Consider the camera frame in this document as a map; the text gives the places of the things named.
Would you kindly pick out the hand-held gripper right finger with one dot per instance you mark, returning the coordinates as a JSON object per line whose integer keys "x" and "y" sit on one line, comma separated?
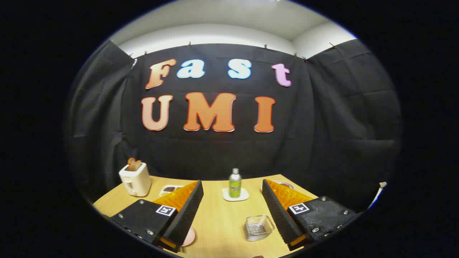
{"x": 278, "y": 215}

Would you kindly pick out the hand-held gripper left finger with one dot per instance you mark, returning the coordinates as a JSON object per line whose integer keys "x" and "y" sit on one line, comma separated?
{"x": 186, "y": 215}

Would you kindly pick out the pink round plate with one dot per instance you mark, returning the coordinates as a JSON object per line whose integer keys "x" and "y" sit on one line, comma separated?
{"x": 189, "y": 237}

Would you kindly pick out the white plate of food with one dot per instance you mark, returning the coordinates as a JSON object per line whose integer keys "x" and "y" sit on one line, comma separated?
{"x": 287, "y": 185}

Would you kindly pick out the white divided tray of beans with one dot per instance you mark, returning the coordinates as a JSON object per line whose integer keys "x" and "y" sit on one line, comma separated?
{"x": 168, "y": 189}

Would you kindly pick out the white square coaster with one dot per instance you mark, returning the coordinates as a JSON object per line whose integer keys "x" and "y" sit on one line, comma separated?
{"x": 244, "y": 197}

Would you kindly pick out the green soda bottle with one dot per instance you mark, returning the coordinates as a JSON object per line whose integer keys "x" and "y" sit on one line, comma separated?
{"x": 235, "y": 186}

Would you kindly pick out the cream white toaster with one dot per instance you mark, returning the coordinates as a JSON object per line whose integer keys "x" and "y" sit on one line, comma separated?
{"x": 138, "y": 181}

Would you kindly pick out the brown bread slice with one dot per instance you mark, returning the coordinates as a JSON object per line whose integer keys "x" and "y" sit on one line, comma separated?
{"x": 138, "y": 165}
{"x": 131, "y": 163}

